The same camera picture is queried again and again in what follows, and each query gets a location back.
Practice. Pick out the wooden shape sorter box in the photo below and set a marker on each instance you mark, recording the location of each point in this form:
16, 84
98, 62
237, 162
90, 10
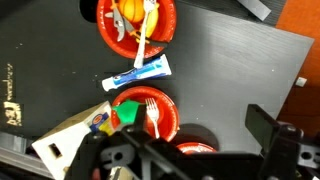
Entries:
58, 147

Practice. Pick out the red bowl with orange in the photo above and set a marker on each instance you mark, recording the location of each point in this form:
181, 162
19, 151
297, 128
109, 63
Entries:
128, 47

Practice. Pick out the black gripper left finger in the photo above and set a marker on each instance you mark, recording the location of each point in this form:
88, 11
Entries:
140, 118

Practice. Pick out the silver metal fork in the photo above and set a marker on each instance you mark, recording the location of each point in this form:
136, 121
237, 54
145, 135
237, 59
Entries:
149, 6

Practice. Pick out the blue white toothpaste tube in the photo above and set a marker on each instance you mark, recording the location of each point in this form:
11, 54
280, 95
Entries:
158, 67

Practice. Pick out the orange fruit toy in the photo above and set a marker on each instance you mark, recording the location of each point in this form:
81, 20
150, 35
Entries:
132, 10

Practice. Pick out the red bowl with green toy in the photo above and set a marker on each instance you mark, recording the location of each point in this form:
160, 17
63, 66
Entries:
164, 119

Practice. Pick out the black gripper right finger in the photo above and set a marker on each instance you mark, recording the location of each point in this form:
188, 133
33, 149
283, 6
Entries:
262, 127

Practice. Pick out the empty red bowl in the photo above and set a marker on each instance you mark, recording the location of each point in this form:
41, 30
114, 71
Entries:
195, 147

